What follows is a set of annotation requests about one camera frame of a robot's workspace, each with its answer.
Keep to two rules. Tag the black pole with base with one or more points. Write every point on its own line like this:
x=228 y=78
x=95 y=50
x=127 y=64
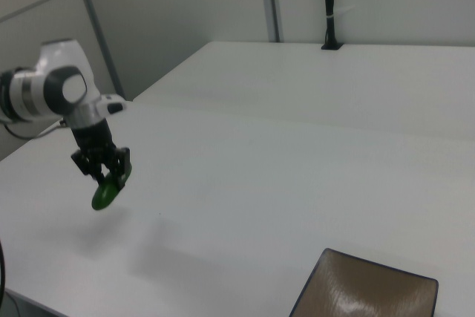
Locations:
x=329 y=1

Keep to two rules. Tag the green cucumber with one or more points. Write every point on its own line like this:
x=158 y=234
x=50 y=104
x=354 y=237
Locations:
x=104 y=195

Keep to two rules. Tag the white zip tie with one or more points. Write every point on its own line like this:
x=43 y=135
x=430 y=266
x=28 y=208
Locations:
x=335 y=13

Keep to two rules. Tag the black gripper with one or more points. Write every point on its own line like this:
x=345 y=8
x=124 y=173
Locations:
x=92 y=140

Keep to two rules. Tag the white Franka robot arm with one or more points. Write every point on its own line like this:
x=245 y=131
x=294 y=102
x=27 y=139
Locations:
x=48 y=87

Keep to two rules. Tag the grey partition frame post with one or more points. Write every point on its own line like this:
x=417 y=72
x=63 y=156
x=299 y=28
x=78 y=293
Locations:
x=272 y=1
x=98 y=31

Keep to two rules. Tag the brown square ceramic plate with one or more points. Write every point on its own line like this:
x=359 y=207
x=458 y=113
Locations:
x=367 y=287

